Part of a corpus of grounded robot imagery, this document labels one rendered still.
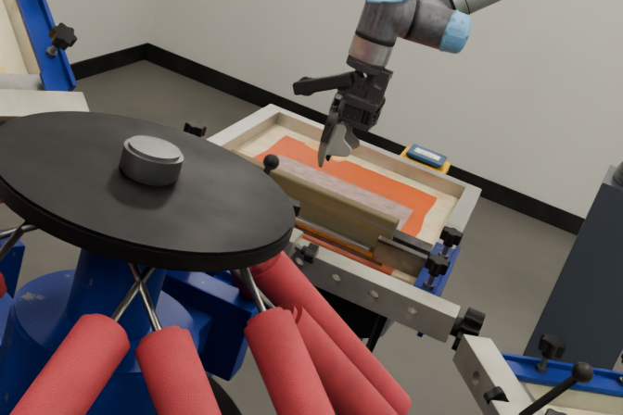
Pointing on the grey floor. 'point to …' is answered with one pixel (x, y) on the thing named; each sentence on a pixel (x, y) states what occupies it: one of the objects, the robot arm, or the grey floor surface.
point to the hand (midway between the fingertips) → (323, 156)
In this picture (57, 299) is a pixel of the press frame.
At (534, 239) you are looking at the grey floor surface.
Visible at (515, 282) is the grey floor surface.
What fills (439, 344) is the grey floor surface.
